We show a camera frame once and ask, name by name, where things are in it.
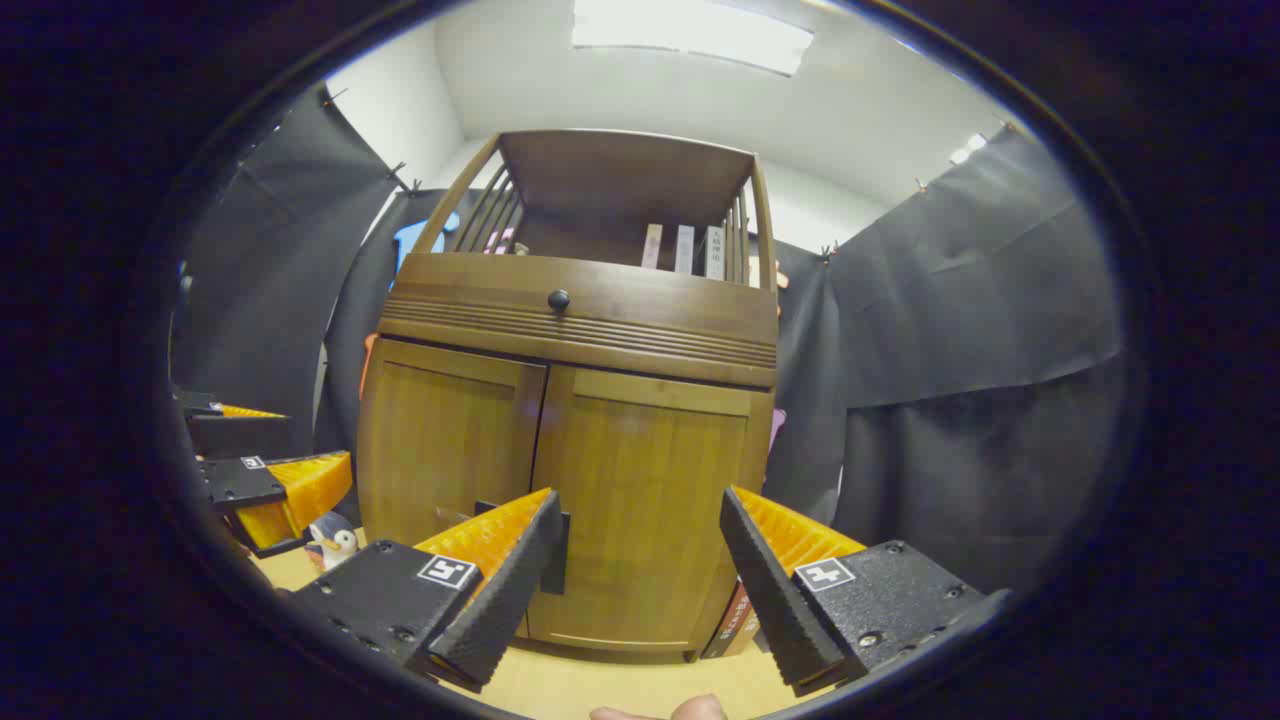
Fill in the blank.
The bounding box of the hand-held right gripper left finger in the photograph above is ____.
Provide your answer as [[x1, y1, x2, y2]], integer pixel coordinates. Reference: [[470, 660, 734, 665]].
[[288, 487, 566, 694]]

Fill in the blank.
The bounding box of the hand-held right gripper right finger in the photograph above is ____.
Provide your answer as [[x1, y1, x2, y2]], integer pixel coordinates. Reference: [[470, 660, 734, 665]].
[[718, 485, 1014, 699]]

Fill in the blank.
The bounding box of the wooden shoe cabinet door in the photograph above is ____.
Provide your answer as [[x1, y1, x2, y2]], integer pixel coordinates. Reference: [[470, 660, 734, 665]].
[[357, 338, 549, 641], [527, 365, 776, 656]]

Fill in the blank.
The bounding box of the wooden double-door shoe cabinet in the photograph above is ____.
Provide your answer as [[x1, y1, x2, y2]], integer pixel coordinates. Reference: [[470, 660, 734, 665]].
[[355, 128, 781, 663]]

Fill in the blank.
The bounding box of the brown hardcover book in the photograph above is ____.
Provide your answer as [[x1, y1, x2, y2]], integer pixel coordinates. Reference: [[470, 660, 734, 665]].
[[700, 575, 763, 661]]

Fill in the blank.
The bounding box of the penguin plush toy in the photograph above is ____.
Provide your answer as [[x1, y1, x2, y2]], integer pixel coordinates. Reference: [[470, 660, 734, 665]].
[[305, 512, 361, 572]]

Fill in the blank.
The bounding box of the wooden ribbed drawer front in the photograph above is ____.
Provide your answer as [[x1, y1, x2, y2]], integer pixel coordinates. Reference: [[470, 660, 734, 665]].
[[378, 252, 780, 389]]

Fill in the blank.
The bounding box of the black backdrop cloth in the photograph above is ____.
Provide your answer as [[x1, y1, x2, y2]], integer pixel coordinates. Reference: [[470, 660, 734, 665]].
[[170, 85, 1136, 601]]

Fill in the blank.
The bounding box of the long ceiling light panel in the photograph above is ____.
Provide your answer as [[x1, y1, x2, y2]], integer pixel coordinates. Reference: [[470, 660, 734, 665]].
[[570, 0, 816, 78]]

